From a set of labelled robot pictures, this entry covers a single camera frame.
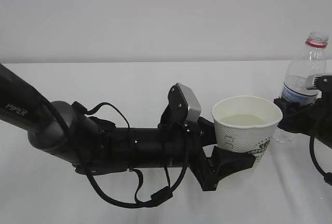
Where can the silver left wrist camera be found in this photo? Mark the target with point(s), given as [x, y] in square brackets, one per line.
[183, 106]

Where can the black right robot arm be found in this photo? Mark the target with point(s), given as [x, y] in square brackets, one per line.
[301, 119]

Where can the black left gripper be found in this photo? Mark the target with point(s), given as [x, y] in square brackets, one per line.
[182, 146]

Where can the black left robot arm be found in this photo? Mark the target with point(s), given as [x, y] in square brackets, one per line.
[98, 146]

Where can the clear water bottle red label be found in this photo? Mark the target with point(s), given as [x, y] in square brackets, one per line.
[310, 62]

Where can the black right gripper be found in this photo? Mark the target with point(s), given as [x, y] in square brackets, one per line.
[306, 119]

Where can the white paper cup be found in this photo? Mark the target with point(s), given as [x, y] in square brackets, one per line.
[245, 124]

